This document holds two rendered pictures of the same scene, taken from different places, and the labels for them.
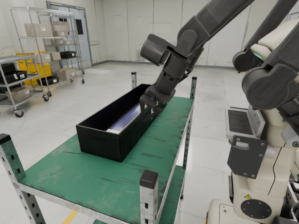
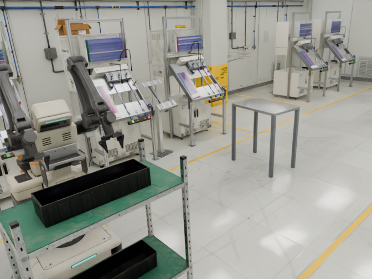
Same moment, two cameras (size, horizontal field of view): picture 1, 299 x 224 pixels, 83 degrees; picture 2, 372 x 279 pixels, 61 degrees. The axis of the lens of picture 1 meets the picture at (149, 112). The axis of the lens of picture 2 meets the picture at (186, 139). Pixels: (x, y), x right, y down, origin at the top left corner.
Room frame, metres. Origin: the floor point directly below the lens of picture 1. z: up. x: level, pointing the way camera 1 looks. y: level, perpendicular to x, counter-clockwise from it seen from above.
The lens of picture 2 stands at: (1.76, 1.23, 1.79)
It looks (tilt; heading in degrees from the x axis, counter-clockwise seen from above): 20 degrees down; 210
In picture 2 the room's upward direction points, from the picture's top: 3 degrees counter-clockwise
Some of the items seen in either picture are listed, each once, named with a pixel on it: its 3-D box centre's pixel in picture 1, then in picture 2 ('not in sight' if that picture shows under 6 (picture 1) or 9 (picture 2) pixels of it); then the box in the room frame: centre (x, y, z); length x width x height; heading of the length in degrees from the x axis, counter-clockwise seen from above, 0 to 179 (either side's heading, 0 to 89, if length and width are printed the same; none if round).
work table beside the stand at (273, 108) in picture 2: not in sight; (263, 135); (-2.00, 0.17, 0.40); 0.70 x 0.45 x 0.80; 64
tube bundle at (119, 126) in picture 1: (134, 116); not in sight; (0.75, 0.07, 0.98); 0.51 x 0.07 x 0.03; 159
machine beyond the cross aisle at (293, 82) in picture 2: not in sight; (295, 55); (-6.13, -0.29, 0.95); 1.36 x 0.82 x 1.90; 71
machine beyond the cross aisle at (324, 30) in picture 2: not in sight; (325, 50); (-7.49, 0.21, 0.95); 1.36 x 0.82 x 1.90; 71
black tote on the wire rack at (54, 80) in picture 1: (48, 81); not in sight; (4.05, 2.45, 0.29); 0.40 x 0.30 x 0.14; 161
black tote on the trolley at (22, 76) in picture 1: (12, 76); not in sight; (3.05, 2.47, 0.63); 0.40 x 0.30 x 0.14; 175
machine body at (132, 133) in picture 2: not in sight; (108, 135); (-1.41, -1.93, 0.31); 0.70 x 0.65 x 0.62; 161
